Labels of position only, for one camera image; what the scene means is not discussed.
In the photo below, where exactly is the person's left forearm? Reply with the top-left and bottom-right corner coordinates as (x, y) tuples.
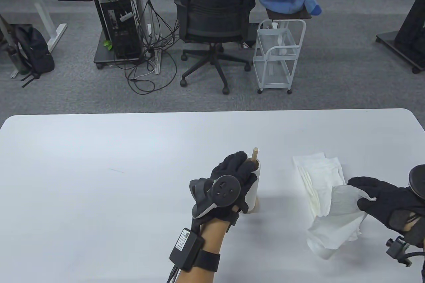
(179, 218), (230, 283)

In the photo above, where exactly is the tangle of black cables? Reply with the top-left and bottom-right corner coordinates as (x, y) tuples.
(116, 0), (182, 95)

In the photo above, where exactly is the black computer tower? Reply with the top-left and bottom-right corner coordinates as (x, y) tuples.
(100, 0), (142, 61)

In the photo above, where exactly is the white paper towel roll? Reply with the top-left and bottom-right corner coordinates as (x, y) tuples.
(244, 160), (261, 214)

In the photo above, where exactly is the black wrist strap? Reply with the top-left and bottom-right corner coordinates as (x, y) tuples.
(194, 250), (221, 272)

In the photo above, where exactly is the dark water bottle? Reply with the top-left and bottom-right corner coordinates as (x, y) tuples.
(5, 46), (24, 75)

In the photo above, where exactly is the black wrist sensor box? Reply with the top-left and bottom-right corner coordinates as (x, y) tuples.
(169, 228), (205, 272)

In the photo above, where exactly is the black backpack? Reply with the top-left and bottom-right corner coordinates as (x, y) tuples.
(10, 24), (55, 80)

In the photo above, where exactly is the white wire rolling cart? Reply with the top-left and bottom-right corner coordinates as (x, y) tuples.
(253, 19), (307, 95)

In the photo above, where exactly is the black and white hand controller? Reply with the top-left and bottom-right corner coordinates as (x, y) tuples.
(408, 164), (425, 198)
(189, 175), (241, 219)

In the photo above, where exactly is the black floor stand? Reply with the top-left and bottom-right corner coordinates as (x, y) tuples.
(376, 0), (425, 74)

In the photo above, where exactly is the black sensor cable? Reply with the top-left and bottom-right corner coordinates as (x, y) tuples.
(167, 264), (180, 283)

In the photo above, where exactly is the person's left hand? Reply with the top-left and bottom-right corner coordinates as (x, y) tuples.
(192, 151), (258, 227)

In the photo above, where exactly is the brown stool top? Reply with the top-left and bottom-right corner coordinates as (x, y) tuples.
(267, 8), (313, 21)

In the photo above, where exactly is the person's right hand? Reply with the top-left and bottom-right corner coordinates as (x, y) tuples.
(348, 176), (425, 232)

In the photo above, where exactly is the white desk with foot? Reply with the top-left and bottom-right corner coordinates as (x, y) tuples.
(0, 0), (68, 78)

